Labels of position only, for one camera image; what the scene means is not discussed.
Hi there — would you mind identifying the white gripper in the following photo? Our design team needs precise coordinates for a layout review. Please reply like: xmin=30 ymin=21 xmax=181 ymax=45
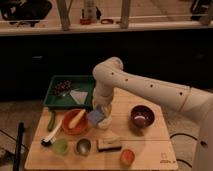
xmin=92 ymin=84 xmax=114 ymax=119

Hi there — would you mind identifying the blue sponge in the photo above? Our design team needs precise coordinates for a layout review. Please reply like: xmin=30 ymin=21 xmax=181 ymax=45
xmin=87 ymin=110 xmax=105 ymax=125

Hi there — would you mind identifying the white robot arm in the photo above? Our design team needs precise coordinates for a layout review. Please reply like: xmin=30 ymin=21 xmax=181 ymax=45
xmin=93 ymin=57 xmax=213 ymax=171

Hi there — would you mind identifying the white cylindrical cup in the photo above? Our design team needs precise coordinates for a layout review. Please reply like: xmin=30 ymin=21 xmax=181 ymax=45
xmin=98 ymin=117 xmax=112 ymax=130

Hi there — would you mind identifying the metal cup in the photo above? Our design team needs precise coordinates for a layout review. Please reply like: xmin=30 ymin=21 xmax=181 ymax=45
xmin=76 ymin=138 xmax=91 ymax=156

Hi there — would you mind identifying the small orange cup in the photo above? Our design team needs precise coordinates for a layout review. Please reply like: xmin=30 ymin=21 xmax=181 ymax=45
xmin=120 ymin=149 xmax=135 ymax=166

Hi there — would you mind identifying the green translucent cup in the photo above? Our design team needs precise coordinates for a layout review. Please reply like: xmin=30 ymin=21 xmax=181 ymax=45
xmin=52 ymin=138 xmax=68 ymax=155

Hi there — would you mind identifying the grey folded cloth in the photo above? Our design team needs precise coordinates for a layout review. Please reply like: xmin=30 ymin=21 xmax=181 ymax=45
xmin=70 ymin=90 xmax=88 ymax=104

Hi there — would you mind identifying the green plastic tray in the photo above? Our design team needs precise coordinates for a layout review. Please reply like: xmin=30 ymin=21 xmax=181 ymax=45
xmin=43 ymin=75 xmax=95 ymax=109

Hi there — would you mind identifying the wooden block eraser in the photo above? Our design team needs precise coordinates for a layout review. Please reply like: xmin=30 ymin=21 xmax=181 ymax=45
xmin=97 ymin=138 xmax=122 ymax=152

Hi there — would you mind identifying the orange plastic bowl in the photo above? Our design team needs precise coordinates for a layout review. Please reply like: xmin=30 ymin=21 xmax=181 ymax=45
xmin=62 ymin=109 xmax=88 ymax=135

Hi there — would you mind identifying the yellow corn cob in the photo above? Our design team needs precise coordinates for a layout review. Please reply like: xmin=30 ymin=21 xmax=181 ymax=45
xmin=69 ymin=109 xmax=86 ymax=129

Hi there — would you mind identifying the dark brown bowl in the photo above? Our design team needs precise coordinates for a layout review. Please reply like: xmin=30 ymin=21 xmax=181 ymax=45
xmin=131 ymin=105 xmax=155 ymax=128

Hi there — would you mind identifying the dark grape bunch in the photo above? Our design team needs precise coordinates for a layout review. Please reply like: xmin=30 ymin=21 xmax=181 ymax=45
xmin=53 ymin=81 xmax=71 ymax=96

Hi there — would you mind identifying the green cucumber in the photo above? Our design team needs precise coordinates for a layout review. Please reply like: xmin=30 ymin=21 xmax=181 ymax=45
xmin=47 ymin=110 xmax=56 ymax=132

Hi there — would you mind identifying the white dish brush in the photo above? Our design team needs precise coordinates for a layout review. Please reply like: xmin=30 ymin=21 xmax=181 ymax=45
xmin=41 ymin=122 xmax=62 ymax=147

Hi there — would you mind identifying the black pole stand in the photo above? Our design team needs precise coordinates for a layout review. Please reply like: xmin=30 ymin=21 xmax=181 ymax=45
xmin=13 ymin=122 xmax=25 ymax=171

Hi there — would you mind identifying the white bottle on shelf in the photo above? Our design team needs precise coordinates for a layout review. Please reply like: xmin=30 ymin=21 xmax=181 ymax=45
xmin=84 ymin=0 xmax=97 ymax=22

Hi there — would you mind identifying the black bag on shelf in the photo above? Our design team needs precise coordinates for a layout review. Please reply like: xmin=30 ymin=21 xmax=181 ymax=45
xmin=0 ymin=0 xmax=52 ymax=27

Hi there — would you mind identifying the black floor cable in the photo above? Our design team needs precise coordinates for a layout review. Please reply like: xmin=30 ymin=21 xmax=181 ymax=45
xmin=169 ymin=132 xmax=202 ymax=168

